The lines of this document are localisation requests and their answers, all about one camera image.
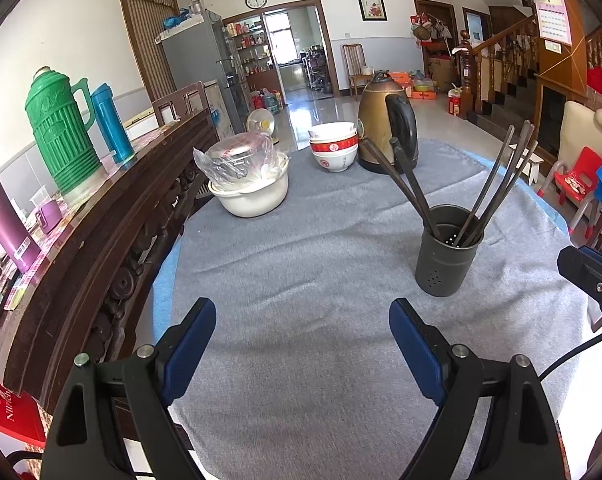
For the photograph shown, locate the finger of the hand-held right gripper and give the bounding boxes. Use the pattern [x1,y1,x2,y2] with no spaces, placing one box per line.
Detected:
[557,246,602,328]

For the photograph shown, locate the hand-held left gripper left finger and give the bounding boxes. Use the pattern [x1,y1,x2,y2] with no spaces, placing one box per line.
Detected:
[40,297,218,480]

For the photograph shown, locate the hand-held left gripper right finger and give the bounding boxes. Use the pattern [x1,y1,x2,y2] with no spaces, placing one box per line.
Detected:
[388,297,566,480]

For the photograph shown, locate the dark metal chopstick holder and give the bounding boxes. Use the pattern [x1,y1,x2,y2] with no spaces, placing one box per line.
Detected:
[415,204,483,297]

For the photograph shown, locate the bunch of dark chopsticks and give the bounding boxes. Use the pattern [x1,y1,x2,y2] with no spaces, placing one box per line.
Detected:
[363,121,539,250]

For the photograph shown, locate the blue table cover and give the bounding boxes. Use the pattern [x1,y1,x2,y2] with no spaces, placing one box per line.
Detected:
[151,155,582,351]

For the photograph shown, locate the red child chair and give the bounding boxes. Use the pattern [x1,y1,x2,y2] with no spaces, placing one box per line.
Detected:
[536,146,602,233]

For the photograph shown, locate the white step stool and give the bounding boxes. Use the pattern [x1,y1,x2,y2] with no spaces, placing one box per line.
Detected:
[508,142,544,186]

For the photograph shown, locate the cream sofa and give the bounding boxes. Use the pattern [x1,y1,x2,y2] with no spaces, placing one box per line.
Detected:
[551,100,602,176]

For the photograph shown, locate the grey tablecloth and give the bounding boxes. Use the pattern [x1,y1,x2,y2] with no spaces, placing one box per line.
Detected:
[168,139,594,480]

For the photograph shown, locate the dark carved wooden sideboard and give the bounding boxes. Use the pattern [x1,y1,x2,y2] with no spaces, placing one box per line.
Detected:
[0,107,221,411]

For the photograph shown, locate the white ceramic pot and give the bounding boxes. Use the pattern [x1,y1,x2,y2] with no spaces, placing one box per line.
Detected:
[208,152,290,218]

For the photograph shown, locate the red cardboard box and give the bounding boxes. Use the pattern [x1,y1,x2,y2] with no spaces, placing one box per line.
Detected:
[0,347,49,451]

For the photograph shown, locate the purple cup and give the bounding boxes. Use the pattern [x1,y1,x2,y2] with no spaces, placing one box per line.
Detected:
[34,197,63,233]

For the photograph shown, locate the wooden stair railing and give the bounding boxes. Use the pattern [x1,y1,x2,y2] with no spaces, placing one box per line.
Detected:
[458,15,602,116]

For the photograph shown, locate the purple vacuum flask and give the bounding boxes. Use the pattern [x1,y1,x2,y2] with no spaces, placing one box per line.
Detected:
[0,167,43,272]

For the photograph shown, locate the bronze electric kettle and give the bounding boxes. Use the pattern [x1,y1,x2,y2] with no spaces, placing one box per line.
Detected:
[357,71,420,175]

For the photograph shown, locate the small white fan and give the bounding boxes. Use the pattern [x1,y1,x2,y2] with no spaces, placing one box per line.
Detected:
[245,108,277,148]

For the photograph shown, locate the blue thermos jug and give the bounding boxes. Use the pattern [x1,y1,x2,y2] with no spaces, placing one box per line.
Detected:
[90,83,135,163]

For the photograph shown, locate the white chest freezer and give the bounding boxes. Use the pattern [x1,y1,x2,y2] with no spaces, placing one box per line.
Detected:
[201,80,244,138]

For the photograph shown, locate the green thermos jug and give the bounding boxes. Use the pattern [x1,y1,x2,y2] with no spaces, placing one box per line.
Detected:
[24,66,102,196]

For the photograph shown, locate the dark wooden chair back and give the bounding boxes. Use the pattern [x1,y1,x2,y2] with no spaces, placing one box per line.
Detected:
[152,81,209,128]

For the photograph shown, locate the grey refrigerator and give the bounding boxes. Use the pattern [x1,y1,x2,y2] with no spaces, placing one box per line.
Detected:
[156,9,254,133]

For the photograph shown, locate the brown wooden chair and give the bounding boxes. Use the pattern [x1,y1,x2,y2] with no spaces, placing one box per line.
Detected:
[342,43,374,101]

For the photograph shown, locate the shelf of bottles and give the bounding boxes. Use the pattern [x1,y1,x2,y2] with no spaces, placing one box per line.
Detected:
[223,17,272,76]

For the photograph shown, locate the brown door curtain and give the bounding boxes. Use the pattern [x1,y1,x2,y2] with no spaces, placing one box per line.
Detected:
[117,0,179,103]

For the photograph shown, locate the black cable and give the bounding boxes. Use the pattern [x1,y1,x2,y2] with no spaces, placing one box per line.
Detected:
[538,327,602,381]

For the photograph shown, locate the pink wall calendar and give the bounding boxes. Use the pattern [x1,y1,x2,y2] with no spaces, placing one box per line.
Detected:
[533,0,574,46]

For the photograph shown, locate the framed wall picture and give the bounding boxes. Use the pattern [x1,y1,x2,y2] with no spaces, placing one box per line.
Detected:
[357,0,387,22]

